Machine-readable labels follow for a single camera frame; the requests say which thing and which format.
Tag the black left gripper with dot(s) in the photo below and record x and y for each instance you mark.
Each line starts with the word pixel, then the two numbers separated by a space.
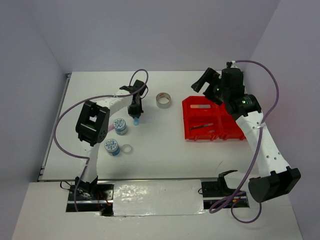
pixel 137 112

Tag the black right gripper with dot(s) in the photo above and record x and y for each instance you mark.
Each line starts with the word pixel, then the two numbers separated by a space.
pixel 207 77

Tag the blue slime jar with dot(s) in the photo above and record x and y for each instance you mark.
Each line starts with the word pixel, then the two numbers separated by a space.
pixel 120 126
pixel 112 147

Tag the pink highlighter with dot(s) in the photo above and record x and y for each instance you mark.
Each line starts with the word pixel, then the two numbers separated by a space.
pixel 110 127

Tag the large grey tape roll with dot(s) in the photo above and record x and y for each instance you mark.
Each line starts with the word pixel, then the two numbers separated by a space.
pixel 163 100

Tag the orange highlighter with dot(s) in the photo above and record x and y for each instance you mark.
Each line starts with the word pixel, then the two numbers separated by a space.
pixel 200 106

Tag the small clear tape roll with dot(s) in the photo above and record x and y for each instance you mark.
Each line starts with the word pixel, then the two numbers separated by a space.
pixel 127 149

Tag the red gel pen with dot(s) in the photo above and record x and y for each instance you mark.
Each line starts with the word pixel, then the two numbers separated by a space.
pixel 210 128

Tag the blue gel pen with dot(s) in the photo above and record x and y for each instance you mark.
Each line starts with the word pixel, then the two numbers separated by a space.
pixel 197 127

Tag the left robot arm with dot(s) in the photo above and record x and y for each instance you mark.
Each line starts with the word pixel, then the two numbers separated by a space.
pixel 92 128

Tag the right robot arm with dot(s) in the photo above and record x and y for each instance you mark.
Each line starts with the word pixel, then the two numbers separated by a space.
pixel 276 177

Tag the red bin back left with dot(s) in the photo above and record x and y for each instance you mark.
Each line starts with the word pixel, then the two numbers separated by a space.
pixel 188 112

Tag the red bin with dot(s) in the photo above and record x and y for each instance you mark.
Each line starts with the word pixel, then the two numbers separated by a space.
pixel 221 110
pixel 229 130
pixel 188 112
pixel 200 134

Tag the red bin back right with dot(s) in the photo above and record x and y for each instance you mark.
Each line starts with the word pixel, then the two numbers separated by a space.
pixel 221 110

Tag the red bin front left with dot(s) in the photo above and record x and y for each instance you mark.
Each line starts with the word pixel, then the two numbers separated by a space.
pixel 200 134

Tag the red bin front right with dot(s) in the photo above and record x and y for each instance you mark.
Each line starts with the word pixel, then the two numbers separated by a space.
pixel 229 130

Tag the metal base rail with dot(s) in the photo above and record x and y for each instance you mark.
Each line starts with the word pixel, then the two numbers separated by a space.
pixel 102 203

